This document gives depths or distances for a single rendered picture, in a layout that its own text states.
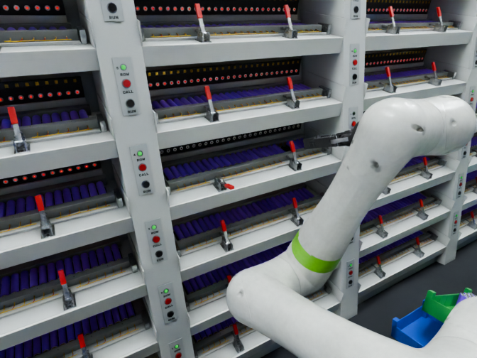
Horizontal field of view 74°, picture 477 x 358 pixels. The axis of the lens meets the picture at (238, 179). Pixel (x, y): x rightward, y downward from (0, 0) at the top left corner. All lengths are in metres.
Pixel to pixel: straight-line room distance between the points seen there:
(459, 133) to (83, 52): 0.73
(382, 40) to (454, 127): 0.65
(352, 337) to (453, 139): 0.37
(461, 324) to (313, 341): 0.21
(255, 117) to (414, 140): 0.46
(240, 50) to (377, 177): 0.49
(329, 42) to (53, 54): 0.73
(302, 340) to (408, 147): 0.36
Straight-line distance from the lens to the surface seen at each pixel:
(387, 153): 0.56
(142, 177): 0.80
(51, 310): 0.94
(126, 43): 0.78
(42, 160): 0.78
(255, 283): 0.71
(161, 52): 0.80
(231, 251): 0.98
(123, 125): 0.78
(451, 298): 1.59
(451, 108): 0.65
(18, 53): 0.77
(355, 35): 1.14
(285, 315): 0.64
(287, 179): 1.00
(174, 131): 0.81
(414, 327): 1.52
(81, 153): 0.78
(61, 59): 0.77
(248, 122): 0.89
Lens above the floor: 0.99
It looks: 18 degrees down
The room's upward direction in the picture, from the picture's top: 5 degrees counter-clockwise
